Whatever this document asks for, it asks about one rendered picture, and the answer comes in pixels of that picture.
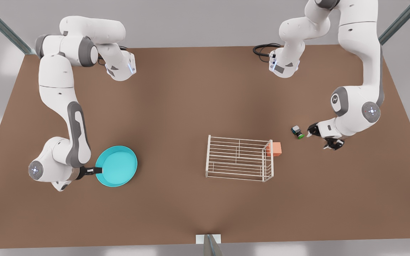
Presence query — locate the teal round plate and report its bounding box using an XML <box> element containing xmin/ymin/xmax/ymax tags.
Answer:
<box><xmin>95</xmin><ymin>145</ymin><xmax>138</xmax><ymax>188</ymax></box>

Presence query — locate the orange box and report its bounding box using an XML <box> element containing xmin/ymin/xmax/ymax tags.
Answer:
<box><xmin>266</xmin><ymin>142</ymin><xmax>282</xmax><ymax>157</ymax></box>

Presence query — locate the small button switch block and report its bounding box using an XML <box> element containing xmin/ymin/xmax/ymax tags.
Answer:
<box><xmin>290</xmin><ymin>125</ymin><xmax>305</xmax><ymax>140</ymax></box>

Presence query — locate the white wire shelf rack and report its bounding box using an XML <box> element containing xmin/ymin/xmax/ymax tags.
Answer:
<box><xmin>205</xmin><ymin>135</ymin><xmax>274</xmax><ymax>183</ymax></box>

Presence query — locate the black cable loop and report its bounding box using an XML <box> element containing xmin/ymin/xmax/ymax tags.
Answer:
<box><xmin>98</xmin><ymin>45</ymin><xmax>129</xmax><ymax>66</ymax></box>
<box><xmin>253</xmin><ymin>43</ymin><xmax>283</xmax><ymax>63</ymax></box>

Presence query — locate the silver frame post with foot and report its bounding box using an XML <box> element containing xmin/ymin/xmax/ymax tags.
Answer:
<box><xmin>195</xmin><ymin>234</ymin><xmax>224</xmax><ymax>256</ymax></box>

